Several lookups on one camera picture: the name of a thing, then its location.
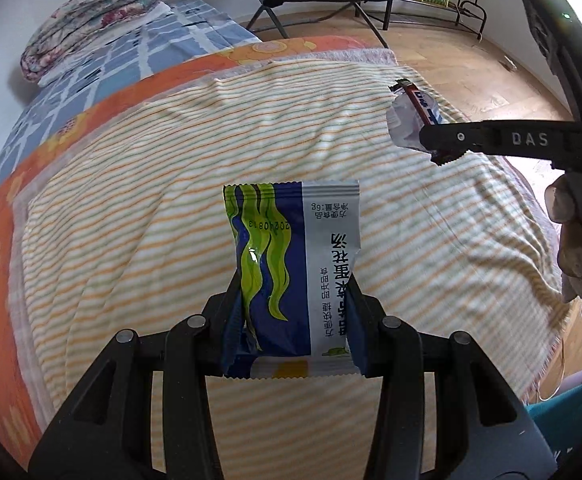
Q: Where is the person's right hand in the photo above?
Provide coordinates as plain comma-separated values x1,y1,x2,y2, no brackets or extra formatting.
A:
545,167,582,306

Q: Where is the folded floral quilt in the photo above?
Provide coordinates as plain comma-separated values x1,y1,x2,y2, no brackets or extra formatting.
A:
20,0,169,83

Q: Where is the white cable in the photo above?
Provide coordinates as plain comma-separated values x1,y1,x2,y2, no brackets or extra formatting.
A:
533,337,574,403

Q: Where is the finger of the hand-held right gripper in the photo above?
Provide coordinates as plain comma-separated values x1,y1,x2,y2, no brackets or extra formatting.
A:
418,119,572,159

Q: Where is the teal cloth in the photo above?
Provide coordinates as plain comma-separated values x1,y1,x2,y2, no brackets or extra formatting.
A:
526,370,582,461

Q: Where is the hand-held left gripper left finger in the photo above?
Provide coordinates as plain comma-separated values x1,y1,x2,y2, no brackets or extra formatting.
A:
28,280,244,480

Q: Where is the black metal rack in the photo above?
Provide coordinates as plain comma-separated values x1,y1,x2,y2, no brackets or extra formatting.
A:
441,0,492,41

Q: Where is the blue patterned bedsheet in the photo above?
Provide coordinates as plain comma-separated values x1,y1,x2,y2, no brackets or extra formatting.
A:
0,0,262,186

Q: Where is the orange floral blanket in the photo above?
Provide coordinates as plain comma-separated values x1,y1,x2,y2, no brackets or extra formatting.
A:
0,35,396,456

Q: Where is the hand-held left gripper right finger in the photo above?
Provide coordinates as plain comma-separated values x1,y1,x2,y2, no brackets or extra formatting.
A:
346,280,559,480

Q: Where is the striped yellow towel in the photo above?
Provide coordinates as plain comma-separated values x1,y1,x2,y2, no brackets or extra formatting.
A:
13,57,566,480

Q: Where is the blue green snack packet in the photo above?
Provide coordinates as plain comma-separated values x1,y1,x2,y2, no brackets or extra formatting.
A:
222,179,362,380

